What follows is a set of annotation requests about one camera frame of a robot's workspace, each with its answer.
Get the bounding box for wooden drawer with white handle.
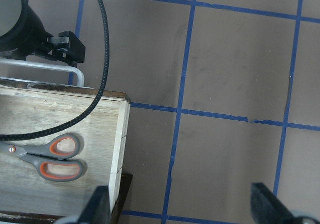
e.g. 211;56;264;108
0;72;130;216

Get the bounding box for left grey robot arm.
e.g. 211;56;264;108
0;0;86;66

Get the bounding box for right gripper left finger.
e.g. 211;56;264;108
56;186;111;224

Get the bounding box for orange grey scissors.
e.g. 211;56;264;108
0;133;88;182

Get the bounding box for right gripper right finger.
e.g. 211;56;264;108
250;183;319;224

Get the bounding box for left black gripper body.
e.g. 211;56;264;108
0;6;54;59

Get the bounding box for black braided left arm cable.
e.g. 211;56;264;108
0;0;111;142

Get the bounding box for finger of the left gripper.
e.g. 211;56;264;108
47;31;86;63

